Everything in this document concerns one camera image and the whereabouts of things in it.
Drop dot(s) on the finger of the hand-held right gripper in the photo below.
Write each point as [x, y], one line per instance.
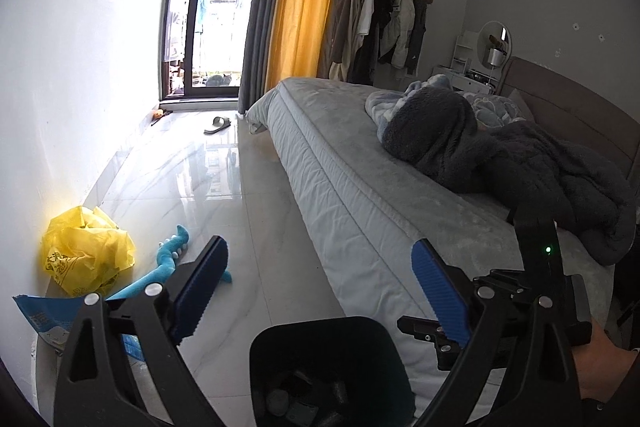
[445, 354]

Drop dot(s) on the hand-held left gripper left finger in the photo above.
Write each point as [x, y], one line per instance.
[200, 287]

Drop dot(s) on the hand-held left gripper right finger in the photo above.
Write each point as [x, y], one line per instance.
[440, 292]

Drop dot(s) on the black trash bin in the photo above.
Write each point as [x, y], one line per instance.
[350, 347]

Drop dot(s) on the brown paper cup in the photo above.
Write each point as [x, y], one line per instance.
[277, 402]

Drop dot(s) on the small black box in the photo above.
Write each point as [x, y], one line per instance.
[303, 381]

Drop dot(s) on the light blue tissue packet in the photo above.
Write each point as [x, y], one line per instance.
[302, 413]

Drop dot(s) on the person's right forearm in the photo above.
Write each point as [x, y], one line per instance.
[620, 387]

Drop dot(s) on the person's right hand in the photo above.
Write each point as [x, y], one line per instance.
[595, 367]

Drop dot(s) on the blue dinosaur plush toy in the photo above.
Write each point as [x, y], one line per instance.
[165, 257]

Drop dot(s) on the dark grey fleece blanket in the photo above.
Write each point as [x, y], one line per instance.
[500, 157]

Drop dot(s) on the dark cylindrical can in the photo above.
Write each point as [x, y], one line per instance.
[340, 391]

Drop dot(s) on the yellow plastic bag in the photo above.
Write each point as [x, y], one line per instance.
[85, 247]

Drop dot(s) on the grey pillow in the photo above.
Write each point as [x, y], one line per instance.
[520, 104]

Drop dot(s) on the brown headboard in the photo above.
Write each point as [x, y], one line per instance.
[560, 102]

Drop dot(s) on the grey bed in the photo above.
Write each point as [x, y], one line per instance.
[350, 167]

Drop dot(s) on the blue and white paper bag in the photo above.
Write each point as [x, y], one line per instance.
[45, 314]

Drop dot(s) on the grey slipper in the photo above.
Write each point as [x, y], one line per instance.
[217, 125]

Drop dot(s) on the small orange toy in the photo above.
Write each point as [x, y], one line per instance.
[159, 113]

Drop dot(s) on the white dresser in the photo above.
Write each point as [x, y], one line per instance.
[467, 82]

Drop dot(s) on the light blue fleece blanket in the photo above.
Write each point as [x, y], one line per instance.
[385, 104]

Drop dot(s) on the white pot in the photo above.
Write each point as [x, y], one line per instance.
[495, 57]

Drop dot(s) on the grey cat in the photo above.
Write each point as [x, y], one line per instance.
[217, 81]

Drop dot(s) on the white shelf organizer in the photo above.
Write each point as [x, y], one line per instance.
[462, 52]

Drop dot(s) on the round white mirror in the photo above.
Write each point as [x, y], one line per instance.
[492, 32]

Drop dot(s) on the dark hanging garment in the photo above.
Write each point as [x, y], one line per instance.
[419, 32]

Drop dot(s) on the white hanging jacket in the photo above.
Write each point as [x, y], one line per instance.
[402, 32]

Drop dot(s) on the beige hanging coat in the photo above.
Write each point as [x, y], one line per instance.
[347, 27]

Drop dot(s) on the white hanging shirt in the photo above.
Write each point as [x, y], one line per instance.
[366, 14]

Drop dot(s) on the black glass door frame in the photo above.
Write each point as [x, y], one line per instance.
[192, 7]

